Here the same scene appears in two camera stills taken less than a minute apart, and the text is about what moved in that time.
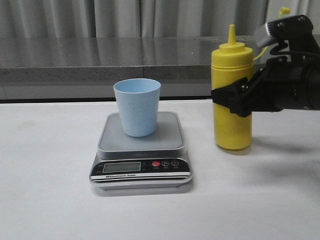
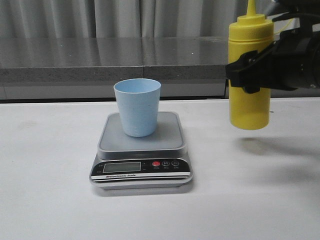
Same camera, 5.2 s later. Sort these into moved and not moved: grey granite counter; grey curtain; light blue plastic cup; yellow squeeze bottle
Moved: yellow squeeze bottle
Not moved: grey granite counter; light blue plastic cup; grey curtain
